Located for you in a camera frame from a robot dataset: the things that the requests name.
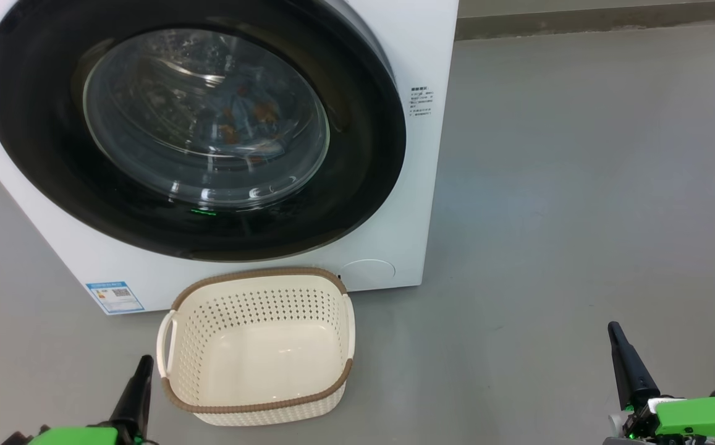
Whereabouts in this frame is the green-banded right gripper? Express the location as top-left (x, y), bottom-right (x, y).
top-left (603, 321), bottom-right (715, 445)

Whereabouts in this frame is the round white filter cover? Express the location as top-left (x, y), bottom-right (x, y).
top-left (340, 258), bottom-right (397, 292)

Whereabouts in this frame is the blue energy label sticker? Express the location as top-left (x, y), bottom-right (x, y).
top-left (85, 281), bottom-right (146, 315)

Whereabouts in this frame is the black round glass washer door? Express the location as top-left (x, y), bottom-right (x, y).
top-left (0, 0), bottom-right (407, 263)

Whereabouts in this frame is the blue bear-print garment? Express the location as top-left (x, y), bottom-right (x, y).
top-left (208, 79), bottom-right (285, 163)

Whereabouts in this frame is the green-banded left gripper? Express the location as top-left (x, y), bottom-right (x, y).
top-left (26, 355), bottom-right (154, 445)

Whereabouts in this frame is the white front-load washing machine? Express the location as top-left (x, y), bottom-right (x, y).
top-left (0, 0), bottom-right (460, 316)

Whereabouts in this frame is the cream perforated laundry basket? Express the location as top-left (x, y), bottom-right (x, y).
top-left (156, 267), bottom-right (356, 427)

